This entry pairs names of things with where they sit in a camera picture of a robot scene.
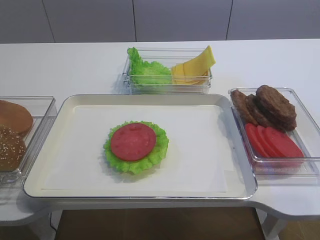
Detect green lettuce leaf on tray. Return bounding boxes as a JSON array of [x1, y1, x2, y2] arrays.
[[103, 121, 169, 175]]

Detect yellow cheese slice stack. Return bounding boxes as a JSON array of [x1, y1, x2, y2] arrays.
[[171, 60, 210, 85]]

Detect clear bin with lettuce cheese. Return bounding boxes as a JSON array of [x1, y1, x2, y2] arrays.
[[122, 47, 213, 94]]

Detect green lettuce pile in bin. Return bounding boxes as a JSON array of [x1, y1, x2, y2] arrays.
[[127, 47, 172, 85]]

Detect upright yellow cheese slice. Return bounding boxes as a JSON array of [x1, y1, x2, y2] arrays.
[[194, 45, 216, 70]]

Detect red tomato slice on tray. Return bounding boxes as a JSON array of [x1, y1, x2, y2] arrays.
[[110, 123, 157, 162]]

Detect white metal serving tray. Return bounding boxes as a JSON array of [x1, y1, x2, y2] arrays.
[[23, 94, 257, 200]]

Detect rear red tomato slice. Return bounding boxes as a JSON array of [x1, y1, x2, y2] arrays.
[[244, 123, 269, 158]]

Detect middle red tomato slice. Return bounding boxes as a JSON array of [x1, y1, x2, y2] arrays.
[[255, 125, 279, 158]]

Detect clear bin with patties tomatoes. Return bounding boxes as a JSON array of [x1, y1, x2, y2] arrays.
[[229, 87, 320, 185]]

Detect front red tomato slice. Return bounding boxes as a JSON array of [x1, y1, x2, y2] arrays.
[[263, 127, 304, 158]]

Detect clear bin with buns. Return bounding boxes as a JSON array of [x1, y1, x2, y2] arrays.
[[0, 96, 57, 190]]

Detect plain brown bun bottom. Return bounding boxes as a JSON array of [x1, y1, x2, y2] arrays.
[[0, 100, 33, 138]]

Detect right sesame bun top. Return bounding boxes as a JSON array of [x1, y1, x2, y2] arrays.
[[0, 125, 26, 172]]

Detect white table leg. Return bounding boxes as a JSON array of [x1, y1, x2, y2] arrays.
[[255, 208, 288, 240]]

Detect black cable on floor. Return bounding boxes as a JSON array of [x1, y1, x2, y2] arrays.
[[49, 211, 56, 237]]

